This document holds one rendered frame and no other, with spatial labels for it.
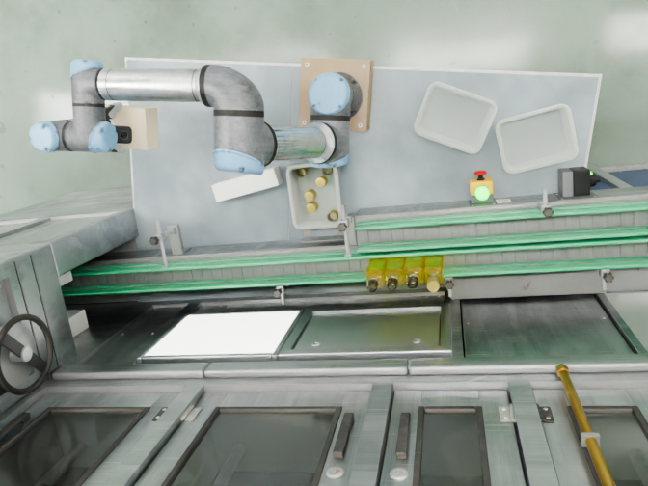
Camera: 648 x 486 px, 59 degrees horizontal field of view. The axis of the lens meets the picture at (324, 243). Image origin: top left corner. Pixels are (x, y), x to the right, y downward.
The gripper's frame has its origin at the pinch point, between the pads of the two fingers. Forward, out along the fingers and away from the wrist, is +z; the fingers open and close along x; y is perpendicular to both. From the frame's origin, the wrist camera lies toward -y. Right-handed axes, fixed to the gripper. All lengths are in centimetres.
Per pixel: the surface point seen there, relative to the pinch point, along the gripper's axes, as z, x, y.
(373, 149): 36, 6, -71
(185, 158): 35.4, 13.6, -2.7
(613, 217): 24, 21, -146
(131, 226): 31, 40, 18
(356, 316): 6, 55, -72
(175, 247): 24, 44, -3
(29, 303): -28, 47, 16
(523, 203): 24, 19, -119
